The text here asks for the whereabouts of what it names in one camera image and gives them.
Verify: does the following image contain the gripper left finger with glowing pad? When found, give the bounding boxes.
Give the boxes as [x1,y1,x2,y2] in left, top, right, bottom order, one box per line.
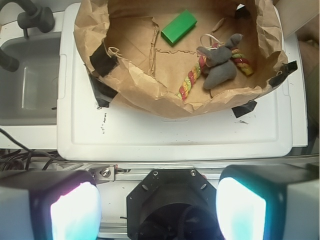
[0,170,102,240]

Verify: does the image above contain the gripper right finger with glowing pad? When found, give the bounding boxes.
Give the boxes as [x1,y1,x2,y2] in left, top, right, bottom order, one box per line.
[215,163,320,240]

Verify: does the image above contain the multicolored twisted rope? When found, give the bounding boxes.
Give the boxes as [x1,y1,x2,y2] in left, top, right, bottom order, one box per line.
[176,48,255,101]

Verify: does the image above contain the black tape lower right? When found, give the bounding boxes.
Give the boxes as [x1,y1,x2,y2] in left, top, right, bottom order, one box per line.
[231,100,257,118]

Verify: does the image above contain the white plastic bin lid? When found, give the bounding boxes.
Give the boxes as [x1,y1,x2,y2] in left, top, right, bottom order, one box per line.
[57,3,293,162]

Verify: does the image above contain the grey toy sink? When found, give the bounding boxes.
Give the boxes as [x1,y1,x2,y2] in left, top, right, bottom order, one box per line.
[0,12,64,150]

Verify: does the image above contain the black tape lower left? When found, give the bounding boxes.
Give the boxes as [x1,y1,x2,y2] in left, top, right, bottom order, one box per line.
[89,74,118,108]

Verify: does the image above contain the grey plush toy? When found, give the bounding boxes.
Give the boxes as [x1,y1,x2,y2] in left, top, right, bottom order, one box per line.
[196,33,243,90]

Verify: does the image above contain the black tape piece left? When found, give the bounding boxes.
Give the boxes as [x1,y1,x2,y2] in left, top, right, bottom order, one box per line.
[89,43,118,77]

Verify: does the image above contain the white elastic loop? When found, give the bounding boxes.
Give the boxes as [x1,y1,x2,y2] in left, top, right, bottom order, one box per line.
[200,33,224,50]

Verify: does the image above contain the brown paper bag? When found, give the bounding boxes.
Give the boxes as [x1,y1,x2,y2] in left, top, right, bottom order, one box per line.
[74,0,288,119]

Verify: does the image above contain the dark grey faucet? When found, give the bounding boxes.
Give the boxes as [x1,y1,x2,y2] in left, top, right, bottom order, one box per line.
[0,0,55,39]

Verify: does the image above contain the green rectangular block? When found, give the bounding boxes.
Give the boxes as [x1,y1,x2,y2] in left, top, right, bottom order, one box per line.
[160,9,198,46]

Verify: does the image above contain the black cables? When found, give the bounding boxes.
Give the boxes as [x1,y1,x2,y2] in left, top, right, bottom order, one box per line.
[0,127,62,172]

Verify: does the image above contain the aluminium frame rail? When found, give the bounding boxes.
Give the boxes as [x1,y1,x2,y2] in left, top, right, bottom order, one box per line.
[52,154,320,181]

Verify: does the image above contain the dark grey hose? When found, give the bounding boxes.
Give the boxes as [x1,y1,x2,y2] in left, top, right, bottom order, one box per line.
[0,48,20,73]

